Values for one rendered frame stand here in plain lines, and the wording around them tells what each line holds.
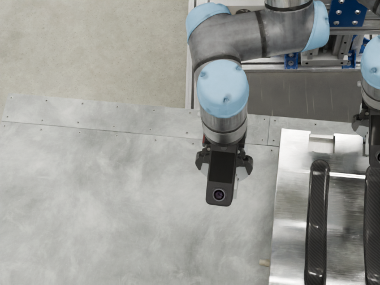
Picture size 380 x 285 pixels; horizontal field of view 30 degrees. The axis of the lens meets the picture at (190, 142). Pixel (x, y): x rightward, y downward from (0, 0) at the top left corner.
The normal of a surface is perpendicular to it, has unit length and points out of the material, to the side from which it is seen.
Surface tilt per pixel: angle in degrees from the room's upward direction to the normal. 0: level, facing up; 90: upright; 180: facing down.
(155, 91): 0
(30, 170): 0
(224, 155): 33
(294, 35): 56
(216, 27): 4
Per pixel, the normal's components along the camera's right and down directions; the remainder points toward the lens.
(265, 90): -0.06, -0.40
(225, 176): -0.15, 0.16
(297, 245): 0.00, -0.77
